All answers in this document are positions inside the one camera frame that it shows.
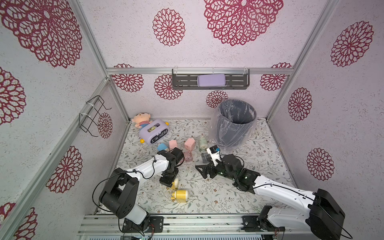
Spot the grey sharpener shavings tray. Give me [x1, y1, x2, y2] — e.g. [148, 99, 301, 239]
[201, 153, 211, 164]

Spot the pink pencil sharpener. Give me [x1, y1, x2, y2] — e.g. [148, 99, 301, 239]
[169, 140, 178, 150]
[185, 138, 196, 151]

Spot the blue pencil sharpener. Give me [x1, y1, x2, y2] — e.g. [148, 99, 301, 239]
[157, 143, 170, 152]

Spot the green pencil sharpener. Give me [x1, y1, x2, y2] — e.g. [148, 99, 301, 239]
[199, 137, 208, 152]

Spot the yellow pencil sharpener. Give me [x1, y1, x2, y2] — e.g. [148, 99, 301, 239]
[168, 178, 179, 191]
[171, 190, 189, 203]

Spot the clear plastic bin liner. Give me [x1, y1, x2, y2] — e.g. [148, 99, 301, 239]
[208, 99, 259, 152]

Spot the grey trash bin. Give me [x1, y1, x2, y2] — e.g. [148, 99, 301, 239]
[215, 99, 258, 149]

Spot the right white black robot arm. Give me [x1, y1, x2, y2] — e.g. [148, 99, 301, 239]
[195, 155, 353, 240]

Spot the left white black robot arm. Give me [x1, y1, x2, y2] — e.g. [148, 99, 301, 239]
[99, 148, 184, 227]

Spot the purple tissue box toy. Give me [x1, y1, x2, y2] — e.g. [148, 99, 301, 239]
[139, 120, 170, 146]

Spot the plush doll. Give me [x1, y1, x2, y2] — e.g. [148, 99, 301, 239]
[132, 113, 152, 129]

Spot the purple soap box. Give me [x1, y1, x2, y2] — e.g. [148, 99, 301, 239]
[197, 74, 227, 87]

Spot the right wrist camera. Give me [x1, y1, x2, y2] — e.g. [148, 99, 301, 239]
[207, 145, 221, 167]

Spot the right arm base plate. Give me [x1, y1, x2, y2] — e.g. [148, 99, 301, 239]
[242, 215, 286, 233]

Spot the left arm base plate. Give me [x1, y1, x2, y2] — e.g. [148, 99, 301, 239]
[122, 216, 164, 234]

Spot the dark grey wall shelf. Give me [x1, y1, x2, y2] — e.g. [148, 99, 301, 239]
[172, 68, 250, 90]

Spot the black wire wall rack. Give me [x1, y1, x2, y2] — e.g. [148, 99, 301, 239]
[78, 95, 113, 139]

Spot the aluminium front rail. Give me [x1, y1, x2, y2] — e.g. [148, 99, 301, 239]
[76, 214, 316, 240]

